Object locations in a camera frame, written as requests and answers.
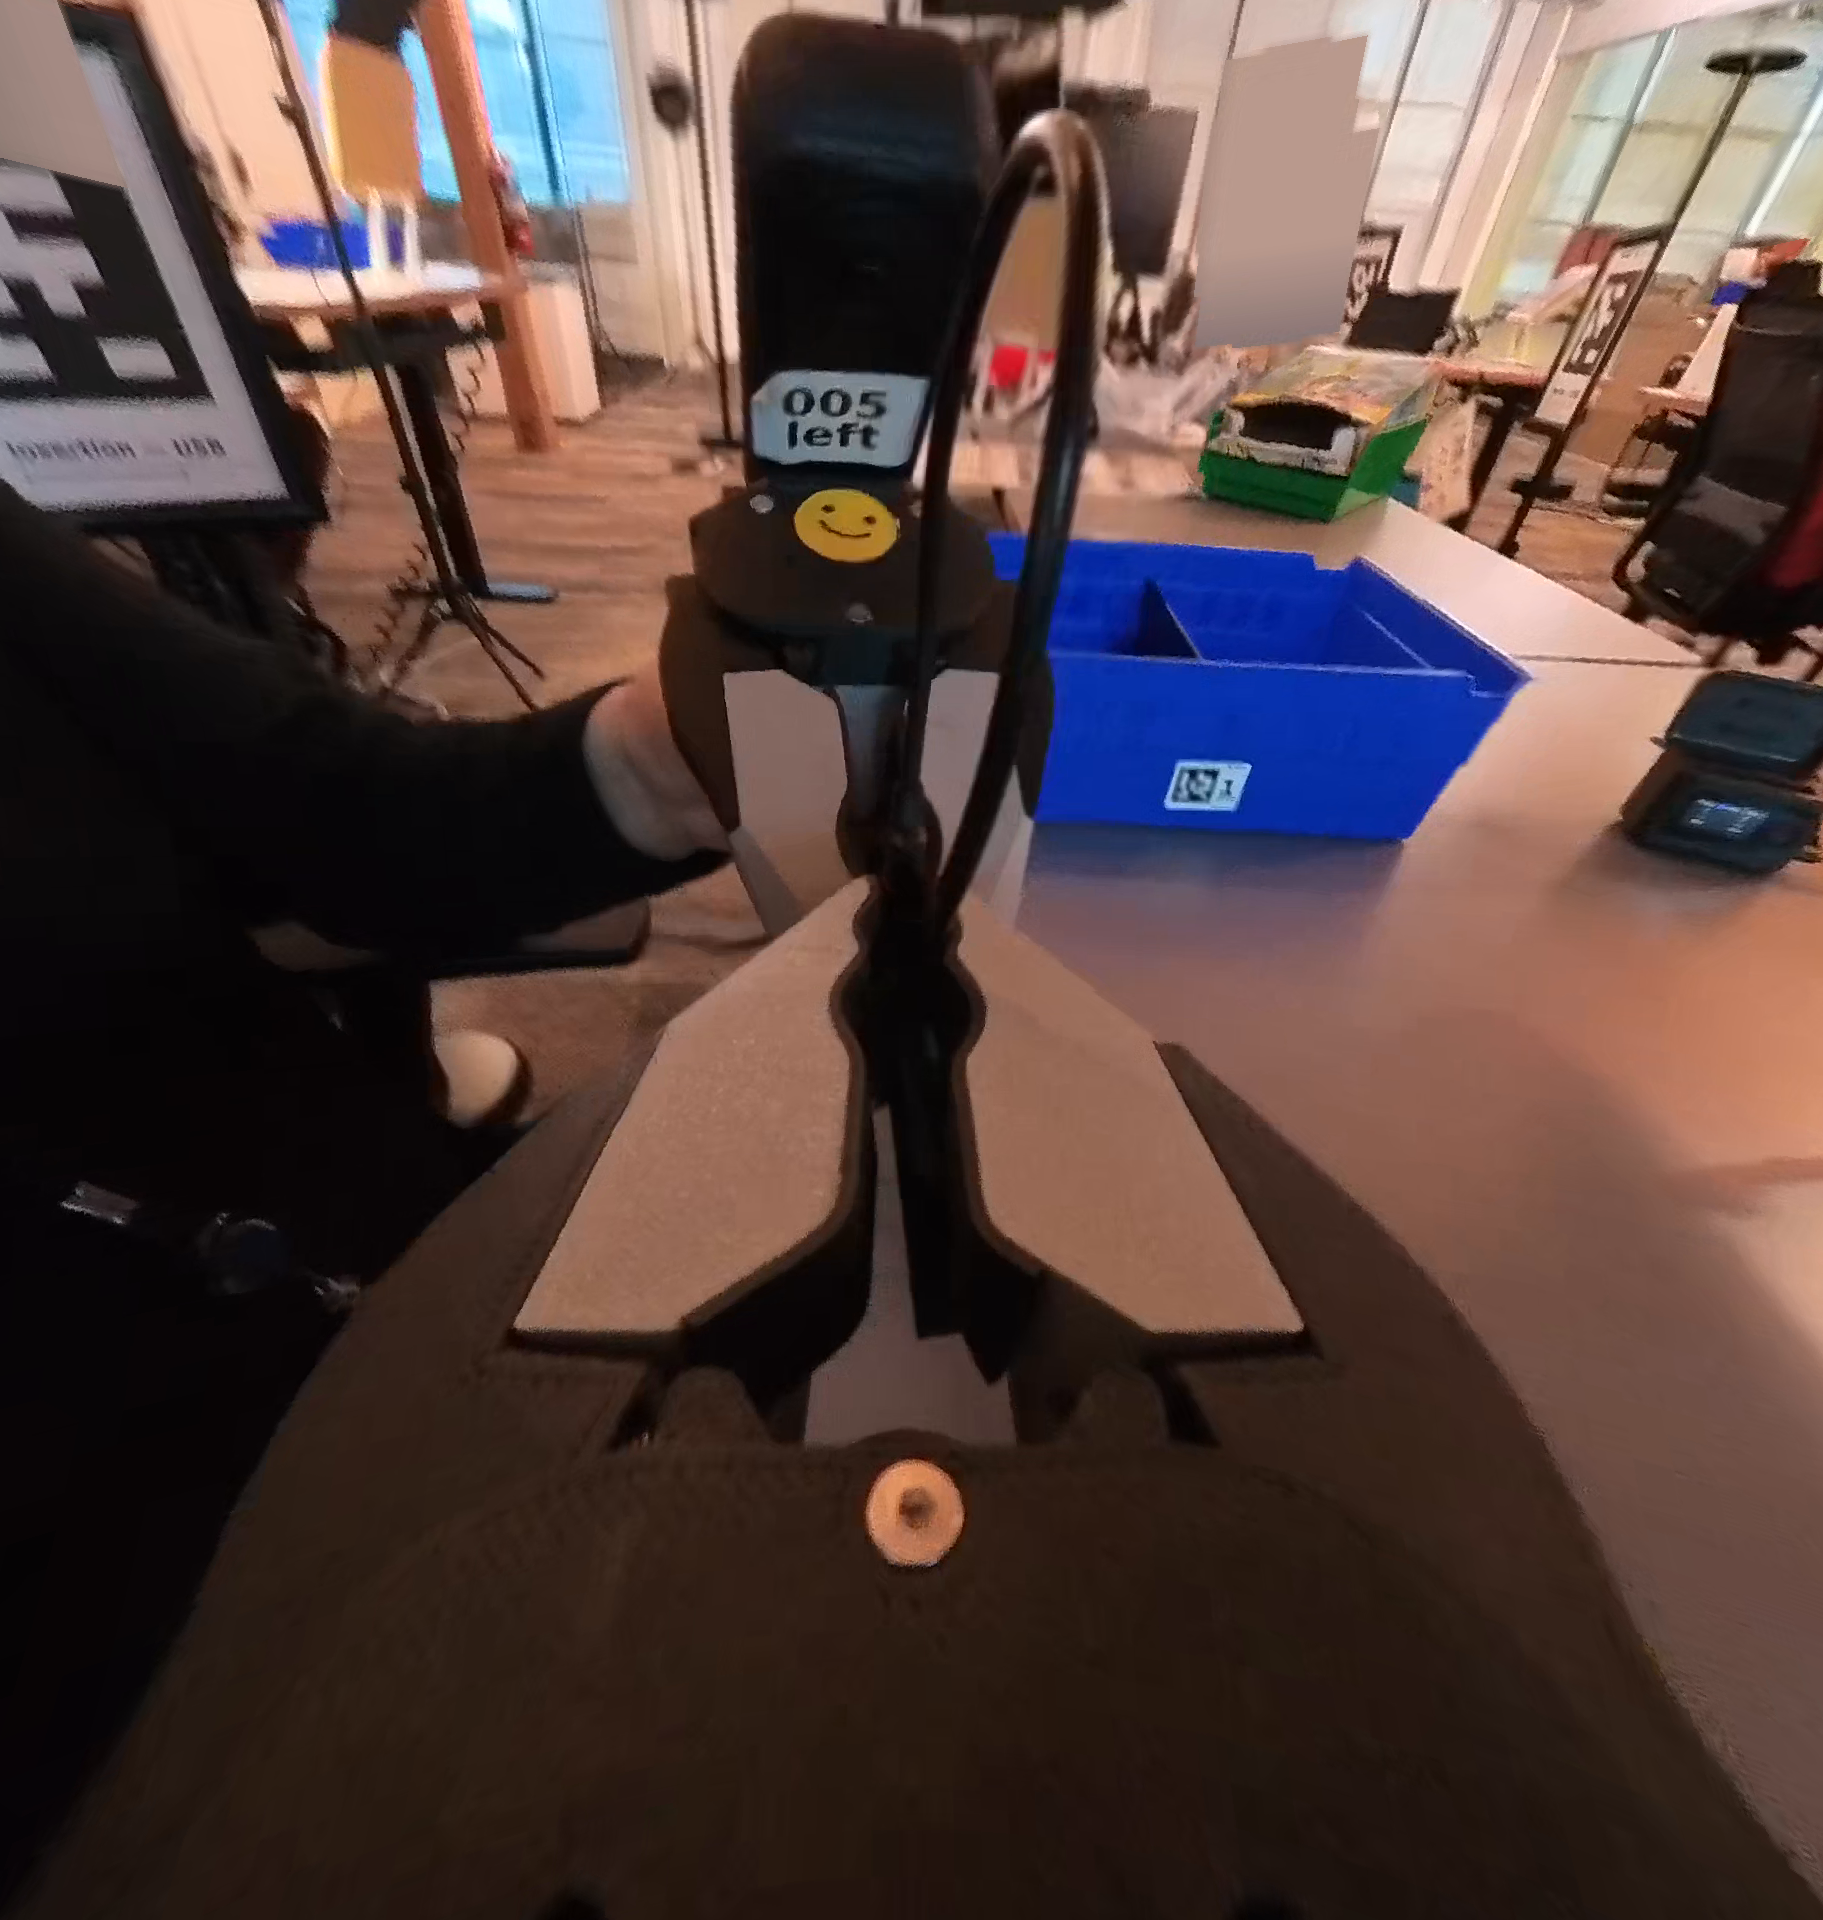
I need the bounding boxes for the grey usb hub with cable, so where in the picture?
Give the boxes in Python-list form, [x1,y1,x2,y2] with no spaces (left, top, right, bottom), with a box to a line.
[835,108,1112,1143]

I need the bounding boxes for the marker sign on easel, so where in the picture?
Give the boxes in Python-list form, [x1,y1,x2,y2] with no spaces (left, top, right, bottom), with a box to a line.
[1509,225,1675,521]

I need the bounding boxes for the person's white shoe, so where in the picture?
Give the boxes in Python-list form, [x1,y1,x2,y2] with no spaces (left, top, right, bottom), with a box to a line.
[430,1032,535,1130]

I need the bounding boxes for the black office chair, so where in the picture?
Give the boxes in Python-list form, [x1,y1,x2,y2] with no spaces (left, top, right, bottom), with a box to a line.
[1610,275,1823,673]

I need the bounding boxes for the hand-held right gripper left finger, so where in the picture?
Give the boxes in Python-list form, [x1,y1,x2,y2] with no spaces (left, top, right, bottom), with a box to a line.
[510,875,874,1405]

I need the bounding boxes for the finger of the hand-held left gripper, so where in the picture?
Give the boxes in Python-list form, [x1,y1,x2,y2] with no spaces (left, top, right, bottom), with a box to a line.
[909,672,1032,904]
[725,670,869,936]

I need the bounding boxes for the blue plastic bin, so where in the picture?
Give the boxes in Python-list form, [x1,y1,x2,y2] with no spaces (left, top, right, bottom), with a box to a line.
[984,537,1531,842]

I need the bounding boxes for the green cardboard box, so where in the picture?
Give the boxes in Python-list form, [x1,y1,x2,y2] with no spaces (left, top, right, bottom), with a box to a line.
[1198,346,1440,525]

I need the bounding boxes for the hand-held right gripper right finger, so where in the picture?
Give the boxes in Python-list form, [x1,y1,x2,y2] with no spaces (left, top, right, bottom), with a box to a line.
[889,885,1311,1390]

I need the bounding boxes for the person's left forearm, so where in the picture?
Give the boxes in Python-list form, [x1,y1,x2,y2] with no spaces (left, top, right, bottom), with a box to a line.
[0,450,733,977]

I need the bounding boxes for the wooden support post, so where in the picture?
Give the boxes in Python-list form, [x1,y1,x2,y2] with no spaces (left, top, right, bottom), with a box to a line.
[407,0,560,457]

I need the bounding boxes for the black battery charging case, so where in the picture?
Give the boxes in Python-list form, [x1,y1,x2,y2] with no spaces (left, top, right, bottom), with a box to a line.
[1620,672,1823,882]

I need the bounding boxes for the black floor lamp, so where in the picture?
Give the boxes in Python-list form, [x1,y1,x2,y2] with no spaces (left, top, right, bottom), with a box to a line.
[1675,46,1813,290]

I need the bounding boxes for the badge reel lanyard clip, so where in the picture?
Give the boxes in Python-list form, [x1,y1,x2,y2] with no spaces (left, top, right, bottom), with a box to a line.
[55,1183,361,1308]

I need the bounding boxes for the black mesh armrest chair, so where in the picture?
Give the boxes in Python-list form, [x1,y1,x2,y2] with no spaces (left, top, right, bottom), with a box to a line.
[250,897,652,977]

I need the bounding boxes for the framed marker sign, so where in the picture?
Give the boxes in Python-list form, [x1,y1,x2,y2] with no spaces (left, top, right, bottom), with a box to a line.
[0,0,328,530]

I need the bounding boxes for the person's left hand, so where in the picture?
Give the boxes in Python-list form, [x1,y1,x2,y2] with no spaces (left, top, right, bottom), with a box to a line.
[581,682,737,869]

